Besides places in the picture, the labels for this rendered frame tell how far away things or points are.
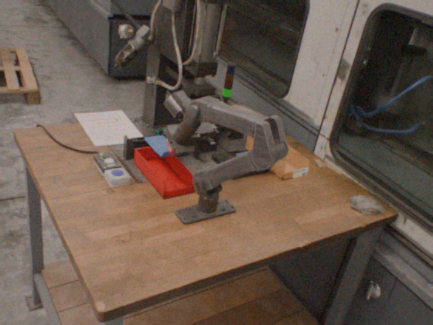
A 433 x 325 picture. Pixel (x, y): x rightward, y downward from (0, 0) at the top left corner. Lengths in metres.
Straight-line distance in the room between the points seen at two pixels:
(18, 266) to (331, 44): 1.88
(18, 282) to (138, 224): 1.23
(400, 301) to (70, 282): 1.38
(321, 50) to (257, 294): 1.15
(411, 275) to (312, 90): 0.89
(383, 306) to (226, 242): 0.86
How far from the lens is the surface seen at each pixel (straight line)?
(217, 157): 1.74
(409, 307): 1.92
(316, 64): 2.10
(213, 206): 1.41
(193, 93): 1.66
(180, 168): 1.59
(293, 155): 1.82
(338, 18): 2.02
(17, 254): 2.66
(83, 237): 1.32
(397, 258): 1.87
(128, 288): 1.18
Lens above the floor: 1.75
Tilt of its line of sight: 29 degrees down
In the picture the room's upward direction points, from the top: 10 degrees clockwise
